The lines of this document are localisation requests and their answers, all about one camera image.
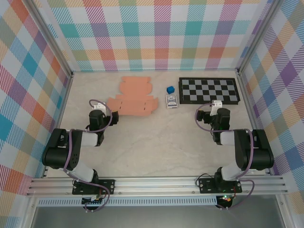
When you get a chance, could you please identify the salmon cardboard paper box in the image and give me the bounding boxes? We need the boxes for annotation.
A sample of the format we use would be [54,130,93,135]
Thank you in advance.
[105,76,160,117]

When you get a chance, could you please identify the black grey chessboard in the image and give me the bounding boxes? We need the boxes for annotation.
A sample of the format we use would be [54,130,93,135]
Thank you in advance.
[178,77,240,105]

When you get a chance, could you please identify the blue playing card deck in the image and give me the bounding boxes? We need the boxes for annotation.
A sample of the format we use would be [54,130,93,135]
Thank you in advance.
[165,94,178,109]

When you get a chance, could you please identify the black electronics board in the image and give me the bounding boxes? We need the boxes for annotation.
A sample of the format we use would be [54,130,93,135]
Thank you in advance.
[217,194,236,205]
[82,195,106,206]

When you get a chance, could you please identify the grey metal panel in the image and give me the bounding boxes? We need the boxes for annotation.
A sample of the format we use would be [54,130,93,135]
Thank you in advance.
[30,206,285,228]

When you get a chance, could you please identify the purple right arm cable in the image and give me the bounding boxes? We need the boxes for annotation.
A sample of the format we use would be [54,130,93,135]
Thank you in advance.
[195,105,256,211]

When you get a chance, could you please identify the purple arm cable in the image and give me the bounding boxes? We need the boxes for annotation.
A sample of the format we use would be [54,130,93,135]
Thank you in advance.
[195,105,256,211]
[63,99,114,213]

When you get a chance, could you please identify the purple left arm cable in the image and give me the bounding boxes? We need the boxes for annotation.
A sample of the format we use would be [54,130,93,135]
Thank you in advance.
[63,99,114,213]

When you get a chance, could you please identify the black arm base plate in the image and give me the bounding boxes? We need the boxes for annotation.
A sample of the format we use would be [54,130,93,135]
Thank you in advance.
[198,178,243,194]
[72,179,116,195]

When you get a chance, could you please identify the aluminium mounting rail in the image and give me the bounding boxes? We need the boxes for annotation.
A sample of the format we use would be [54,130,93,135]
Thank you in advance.
[26,175,289,197]

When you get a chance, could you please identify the aluminium frame post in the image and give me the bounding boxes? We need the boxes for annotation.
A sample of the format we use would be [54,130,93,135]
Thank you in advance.
[25,0,74,78]
[237,0,287,74]

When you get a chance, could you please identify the slotted grey cable duct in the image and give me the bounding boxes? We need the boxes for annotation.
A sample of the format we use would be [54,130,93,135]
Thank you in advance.
[38,199,218,207]

